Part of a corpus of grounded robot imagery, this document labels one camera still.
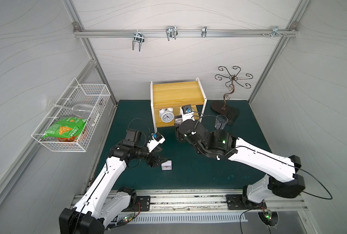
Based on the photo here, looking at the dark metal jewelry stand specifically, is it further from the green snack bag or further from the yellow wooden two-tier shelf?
the green snack bag

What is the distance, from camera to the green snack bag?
539 mm

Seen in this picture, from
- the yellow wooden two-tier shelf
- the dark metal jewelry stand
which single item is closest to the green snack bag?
→ the yellow wooden two-tier shelf
